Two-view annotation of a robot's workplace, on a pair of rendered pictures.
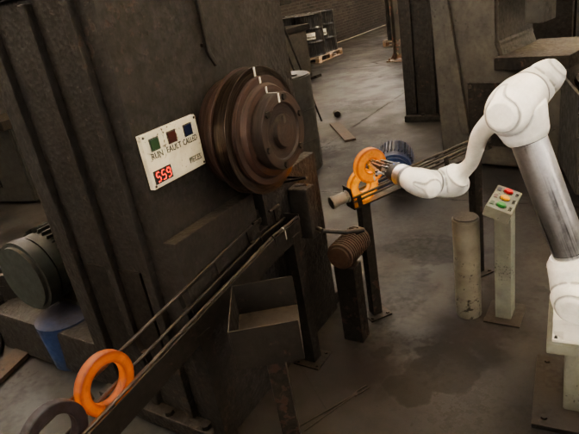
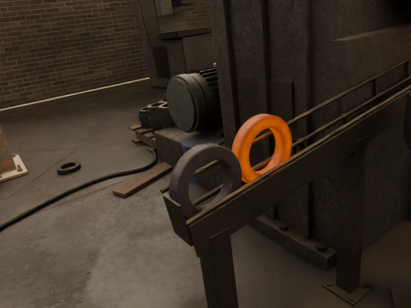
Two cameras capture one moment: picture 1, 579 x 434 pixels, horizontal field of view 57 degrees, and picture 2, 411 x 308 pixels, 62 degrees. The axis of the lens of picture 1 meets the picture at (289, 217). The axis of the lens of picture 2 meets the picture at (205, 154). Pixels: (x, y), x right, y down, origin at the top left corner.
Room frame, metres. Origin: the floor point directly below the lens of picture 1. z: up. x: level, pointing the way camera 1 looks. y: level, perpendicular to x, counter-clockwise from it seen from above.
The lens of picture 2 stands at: (0.43, 0.42, 0.98)
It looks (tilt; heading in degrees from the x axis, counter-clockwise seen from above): 21 degrees down; 22
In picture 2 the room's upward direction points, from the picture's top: 8 degrees counter-clockwise
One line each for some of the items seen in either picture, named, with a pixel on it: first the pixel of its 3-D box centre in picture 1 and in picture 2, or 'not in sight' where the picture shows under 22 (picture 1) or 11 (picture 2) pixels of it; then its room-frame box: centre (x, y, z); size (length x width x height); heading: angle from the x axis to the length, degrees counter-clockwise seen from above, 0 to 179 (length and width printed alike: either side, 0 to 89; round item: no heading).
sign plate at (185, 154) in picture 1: (173, 151); not in sight; (1.74, 0.34, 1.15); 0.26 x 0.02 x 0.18; 144
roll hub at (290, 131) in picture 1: (280, 131); not in sight; (1.90, -0.02, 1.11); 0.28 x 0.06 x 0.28; 144
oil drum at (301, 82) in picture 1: (285, 123); not in sight; (4.90, -0.12, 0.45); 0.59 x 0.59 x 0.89
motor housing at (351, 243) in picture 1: (354, 284); not in sight; (2.15, -0.24, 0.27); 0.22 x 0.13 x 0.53; 144
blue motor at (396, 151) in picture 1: (395, 163); not in sight; (4.03, -0.91, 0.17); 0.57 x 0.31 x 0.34; 164
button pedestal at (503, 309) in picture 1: (505, 257); not in sight; (2.08, -0.94, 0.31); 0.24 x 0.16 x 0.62; 144
